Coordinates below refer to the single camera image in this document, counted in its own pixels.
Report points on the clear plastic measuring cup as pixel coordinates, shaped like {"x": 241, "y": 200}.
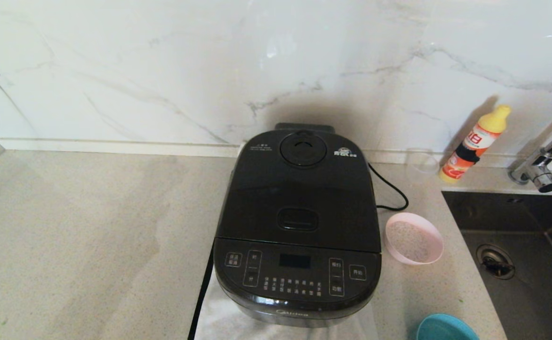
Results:
{"x": 422, "y": 163}

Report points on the metal sink drain strainer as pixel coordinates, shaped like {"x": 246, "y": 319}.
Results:
{"x": 495, "y": 262}

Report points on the black strip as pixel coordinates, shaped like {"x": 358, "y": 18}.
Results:
{"x": 199, "y": 307}

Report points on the black rice cooker lid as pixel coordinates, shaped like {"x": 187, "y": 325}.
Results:
{"x": 299, "y": 193}

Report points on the chrome faucet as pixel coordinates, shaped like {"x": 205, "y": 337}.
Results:
{"x": 540, "y": 170}

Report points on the teal plastic bowl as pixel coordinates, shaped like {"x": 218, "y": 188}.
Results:
{"x": 446, "y": 330}

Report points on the white translucent mat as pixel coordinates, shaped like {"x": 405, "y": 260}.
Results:
{"x": 219, "y": 323}

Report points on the yellow capped detergent bottle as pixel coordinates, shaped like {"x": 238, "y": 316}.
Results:
{"x": 470, "y": 146}

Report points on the white raw rice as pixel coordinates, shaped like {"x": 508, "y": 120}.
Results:
{"x": 408, "y": 241}

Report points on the pink plastic bowl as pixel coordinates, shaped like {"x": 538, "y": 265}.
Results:
{"x": 434, "y": 236}

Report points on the stainless steel sink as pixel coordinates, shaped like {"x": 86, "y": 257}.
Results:
{"x": 540, "y": 293}

